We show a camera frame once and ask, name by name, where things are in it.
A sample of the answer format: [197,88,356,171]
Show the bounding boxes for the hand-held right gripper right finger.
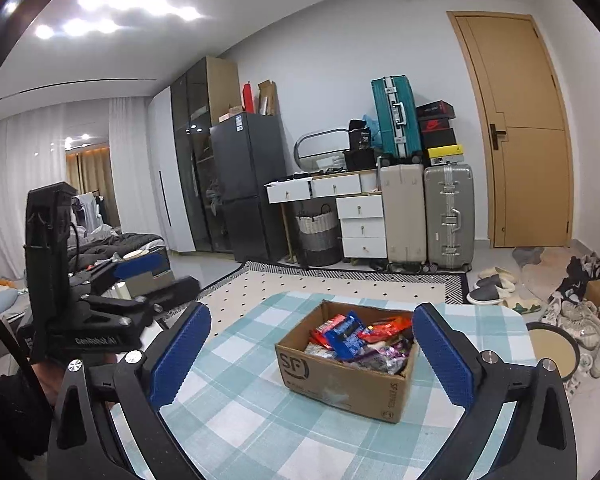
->
[411,302,578,480]

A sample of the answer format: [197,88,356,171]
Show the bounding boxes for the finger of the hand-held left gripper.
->
[147,276,201,317]
[89,251,168,286]

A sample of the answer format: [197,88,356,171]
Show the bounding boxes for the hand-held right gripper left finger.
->
[46,301,213,480]

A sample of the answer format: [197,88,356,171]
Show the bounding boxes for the blue snack packet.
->
[325,311,366,361]

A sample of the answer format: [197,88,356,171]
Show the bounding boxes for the brown cardboard box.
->
[275,300,420,423]

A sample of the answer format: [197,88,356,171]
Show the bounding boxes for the large red snack packet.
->
[312,315,348,346]

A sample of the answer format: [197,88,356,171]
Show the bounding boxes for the silver snack packet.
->
[305,342,341,361]

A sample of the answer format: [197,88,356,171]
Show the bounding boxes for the person's left forearm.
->
[0,370,56,480]

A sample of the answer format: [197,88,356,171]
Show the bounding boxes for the person's left hand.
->
[32,360,71,406]

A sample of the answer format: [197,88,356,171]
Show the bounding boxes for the dark blanket heap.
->
[70,232,168,271]

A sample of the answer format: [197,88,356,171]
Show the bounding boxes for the grey slipper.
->
[466,280,506,306]

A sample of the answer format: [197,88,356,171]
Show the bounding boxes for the beige curtain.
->
[65,152,111,226]

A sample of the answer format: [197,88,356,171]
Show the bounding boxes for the white curtain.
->
[107,95,153,241]

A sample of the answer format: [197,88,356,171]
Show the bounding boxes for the beige slipper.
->
[502,295,543,316]
[472,267,518,287]

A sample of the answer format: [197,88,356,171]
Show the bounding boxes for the white wardrobe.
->
[147,85,196,253]

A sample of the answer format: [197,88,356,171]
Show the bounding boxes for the round black-rimmed stool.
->
[526,322,581,381]

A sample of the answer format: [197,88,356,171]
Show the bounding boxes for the dark glass cabinet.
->
[171,56,241,253]

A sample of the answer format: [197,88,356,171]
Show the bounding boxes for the grey door mat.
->
[512,246,546,266]

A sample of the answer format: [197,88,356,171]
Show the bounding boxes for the black refrigerator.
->
[210,112,293,263]

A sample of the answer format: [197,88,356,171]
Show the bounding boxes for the silver suitcase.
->
[423,164,476,270]

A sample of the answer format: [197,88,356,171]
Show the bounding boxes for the pile of white sneakers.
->
[540,255,600,386]

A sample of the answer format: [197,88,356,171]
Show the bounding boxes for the beige suitcase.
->
[378,162,428,266]

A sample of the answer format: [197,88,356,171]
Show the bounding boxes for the woven laundry basket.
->
[295,204,342,266]

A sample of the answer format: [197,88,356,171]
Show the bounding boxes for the white dresser with drawers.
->
[266,170,388,261]

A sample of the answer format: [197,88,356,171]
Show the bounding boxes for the yellow black shoe box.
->
[427,144,465,166]

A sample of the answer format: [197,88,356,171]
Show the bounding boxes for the oval mirror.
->
[294,128,351,162]

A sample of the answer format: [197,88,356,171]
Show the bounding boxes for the flat cardboard pieces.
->
[257,80,277,116]

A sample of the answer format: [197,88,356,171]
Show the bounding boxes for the wooden door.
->
[447,11,573,248]

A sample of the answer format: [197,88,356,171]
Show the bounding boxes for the black case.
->
[343,149,381,171]

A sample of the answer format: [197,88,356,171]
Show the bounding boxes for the black labelled bag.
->
[348,119,373,151]

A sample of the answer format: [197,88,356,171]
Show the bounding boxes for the teal suitcase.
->
[371,75,423,161]

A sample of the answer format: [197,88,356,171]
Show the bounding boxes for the black shoe box red stripe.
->
[416,101,453,120]

